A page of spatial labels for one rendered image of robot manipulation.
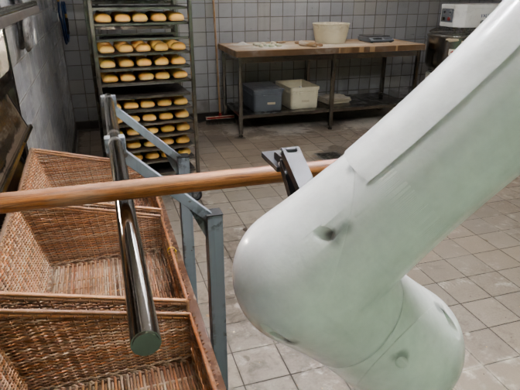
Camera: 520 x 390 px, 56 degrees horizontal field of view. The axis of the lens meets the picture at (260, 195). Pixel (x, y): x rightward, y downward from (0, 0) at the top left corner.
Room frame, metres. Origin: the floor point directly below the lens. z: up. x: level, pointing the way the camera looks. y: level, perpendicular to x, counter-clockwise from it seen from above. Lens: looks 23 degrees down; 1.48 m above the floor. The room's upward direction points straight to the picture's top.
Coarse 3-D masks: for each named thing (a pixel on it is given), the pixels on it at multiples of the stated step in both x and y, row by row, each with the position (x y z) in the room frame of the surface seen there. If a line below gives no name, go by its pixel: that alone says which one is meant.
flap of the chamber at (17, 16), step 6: (36, 6) 1.99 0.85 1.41; (18, 12) 1.47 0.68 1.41; (24, 12) 1.60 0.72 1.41; (30, 12) 1.74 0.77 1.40; (36, 12) 1.92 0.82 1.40; (0, 18) 1.18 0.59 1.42; (6, 18) 1.26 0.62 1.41; (12, 18) 1.35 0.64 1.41; (18, 18) 1.44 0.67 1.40; (24, 18) 1.56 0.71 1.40; (0, 24) 1.16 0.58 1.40; (6, 24) 1.23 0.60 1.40
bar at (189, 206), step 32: (128, 160) 1.07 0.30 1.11; (128, 224) 0.61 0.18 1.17; (192, 224) 1.58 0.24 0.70; (128, 256) 0.53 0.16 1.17; (192, 256) 1.57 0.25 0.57; (128, 288) 0.46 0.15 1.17; (224, 288) 1.12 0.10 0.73; (128, 320) 0.41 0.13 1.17; (224, 320) 1.12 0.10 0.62; (224, 352) 1.12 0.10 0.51
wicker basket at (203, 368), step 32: (0, 320) 0.87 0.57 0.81; (64, 320) 0.92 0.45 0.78; (96, 320) 0.94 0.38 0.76; (160, 320) 0.98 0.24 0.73; (192, 320) 0.98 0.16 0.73; (0, 352) 0.87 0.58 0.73; (32, 352) 0.89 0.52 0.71; (64, 352) 0.91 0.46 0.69; (96, 352) 0.93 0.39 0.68; (128, 352) 0.95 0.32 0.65; (160, 352) 0.98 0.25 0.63; (192, 352) 0.99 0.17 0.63; (0, 384) 0.79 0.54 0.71; (64, 384) 0.90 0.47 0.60; (96, 384) 0.92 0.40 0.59; (128, 384) 0.92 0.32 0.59; (160, 384) 0.92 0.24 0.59; (192, 384) 0.92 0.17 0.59
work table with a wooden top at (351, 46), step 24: (240, 48) 5.29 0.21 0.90; (264, 48) 5.29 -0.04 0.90; (288, 48) 5.29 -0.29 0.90; (312, 48) 5.29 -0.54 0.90; (336, 48) 5.36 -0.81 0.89; (360, 48) 5.45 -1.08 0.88; (384, 48) 5.54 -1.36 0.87; (408, 48) 5.63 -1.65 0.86; (240, 72) 5.07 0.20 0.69; (384, 72) 6.38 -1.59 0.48; (240, 96) 5.07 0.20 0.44; (360, 96) 6.12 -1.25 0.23; (384, 96) 6.12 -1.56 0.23; (240, 120) 5.07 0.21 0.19
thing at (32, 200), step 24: (264, 168) 0.76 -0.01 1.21; (312, 168) 0.77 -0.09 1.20; (24, 192) 0.65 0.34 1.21; (48, 192) 0.65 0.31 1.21; (72, 192) 0.66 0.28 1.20; (96, 192) 0.67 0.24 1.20; (120, 192) 0.68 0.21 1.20; (144, 192) 0.69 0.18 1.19; (168, 192) 0.70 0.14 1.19; (192, 192) 0.72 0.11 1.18
